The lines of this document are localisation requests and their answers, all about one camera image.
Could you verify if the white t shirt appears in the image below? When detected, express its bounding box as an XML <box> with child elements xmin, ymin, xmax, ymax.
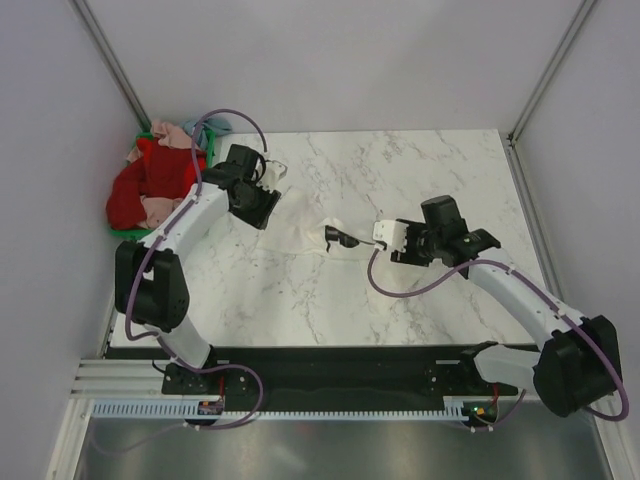
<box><xmin>257</xmin><ymin>187</ymin><xmax>466</xmax><ymax>301</ymax></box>

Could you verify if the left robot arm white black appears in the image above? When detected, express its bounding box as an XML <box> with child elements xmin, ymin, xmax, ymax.
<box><xmin>115</xmin><ymin>144</ymin><xmax>287</xmax><ymax>393</ymax></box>

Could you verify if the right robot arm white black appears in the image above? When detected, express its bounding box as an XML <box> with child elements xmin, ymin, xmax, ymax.
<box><xmin>385</xmin><ymin>195</ymin><xmax>630</xmax><ymax>422</ymax></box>

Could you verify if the red t shirt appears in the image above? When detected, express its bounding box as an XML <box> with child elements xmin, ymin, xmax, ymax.
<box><xmin>106</xmin><ymin>137</ymin><xmax>208</xmax><ymax>231</ymax></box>

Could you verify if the pink t shirt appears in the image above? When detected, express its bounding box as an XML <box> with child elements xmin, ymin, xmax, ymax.
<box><xmin>125</xmin><ymin>119</ymin><xmax>192</xmax><ymax>163</ymax></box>

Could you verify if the green plastic basket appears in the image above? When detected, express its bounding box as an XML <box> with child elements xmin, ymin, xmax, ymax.
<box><xmin>107</xmin><ymin>129</ymin><xmax>216</xmax><ymax>240</ymax></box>

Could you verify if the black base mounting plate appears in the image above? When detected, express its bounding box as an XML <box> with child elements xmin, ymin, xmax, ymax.
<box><xmin>160</xmin><ymin>343</ymin><xmax>519</xmax><ymax>414</ymax></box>

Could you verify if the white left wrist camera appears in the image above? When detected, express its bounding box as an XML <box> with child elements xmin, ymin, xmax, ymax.
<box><xmin>258</xmin><ymin>160</ymin><xmax>288</xmax><ymax>191</ymax></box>

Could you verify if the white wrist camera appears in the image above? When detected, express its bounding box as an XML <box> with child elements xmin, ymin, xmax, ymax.
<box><xmin>258</xmin><ymin>160</ymin><xmax>288</xmax><ymax>191</ymax></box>
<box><xmin>372</xmin><ymin>220</ymin><xmax>408</xmax><ymax>252</ymax></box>

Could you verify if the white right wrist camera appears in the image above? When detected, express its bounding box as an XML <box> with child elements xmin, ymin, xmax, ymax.
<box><xmin>372</xmin><ymin>220</ymin><xmax>408</xmax><ymax>252</ymax></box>

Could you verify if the right aluminium table rail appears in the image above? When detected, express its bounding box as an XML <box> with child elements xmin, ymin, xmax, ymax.
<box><xmin>500</xmin><ymin>133</ymin><xmax>554</xmax><ymax>274</ymax></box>

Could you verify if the left aluminium frame post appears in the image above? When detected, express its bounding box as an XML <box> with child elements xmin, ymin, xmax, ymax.
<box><xmin>69</xmin><ymin>0</ymin><xmax>151</xmax><ymax>130</ymax></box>

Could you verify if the aluminium frame post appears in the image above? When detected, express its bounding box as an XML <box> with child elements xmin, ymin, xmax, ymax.
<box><xmin>506</xmin><ymin>0</ymin><xmax>600</xmax><ymax>148</ymax></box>
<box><xmin>69</xmin><ymin>0</ymin><xmax>151</xmax><ymax>130</ymax></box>

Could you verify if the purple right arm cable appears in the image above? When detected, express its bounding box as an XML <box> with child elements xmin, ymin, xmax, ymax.
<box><xmin>367</xmin><ymin>247</ymin><xmax>630</xmax><ymax>434</ymax></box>

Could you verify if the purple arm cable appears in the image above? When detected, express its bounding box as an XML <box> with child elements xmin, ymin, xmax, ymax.
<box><xmin>367</xmin><ymin>247</ymin><xmax>630</xmax><ymax>434</ymax></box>
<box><xmin>92</xmin><ymin>108</ymin><xmax>269</xmax><ymax>459</ymax></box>

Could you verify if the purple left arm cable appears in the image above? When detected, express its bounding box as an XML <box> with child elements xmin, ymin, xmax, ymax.
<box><xmin>92</xmin><ymin>108</ymin><xmax>269</xmax><ymax>459</ymax></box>

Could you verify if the aluminium front frame rail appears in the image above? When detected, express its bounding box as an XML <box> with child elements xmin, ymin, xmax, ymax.
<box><xmin>67</xmin><ymin>357</ymin><xmax>615</xmax><ymax>400</ymax></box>

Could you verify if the right aluminium frame post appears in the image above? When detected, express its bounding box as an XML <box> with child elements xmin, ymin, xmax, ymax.
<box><xmin>506</xmin><ymin>0</ymin><xmax>600</xmax><ymax>148</ymax></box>

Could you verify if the white slotted cable duct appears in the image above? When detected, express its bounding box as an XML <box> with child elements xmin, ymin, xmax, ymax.
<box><xmin>91</xmin><ymin>399</ymin><xmax>471</xmax><ymax>422</ymax></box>

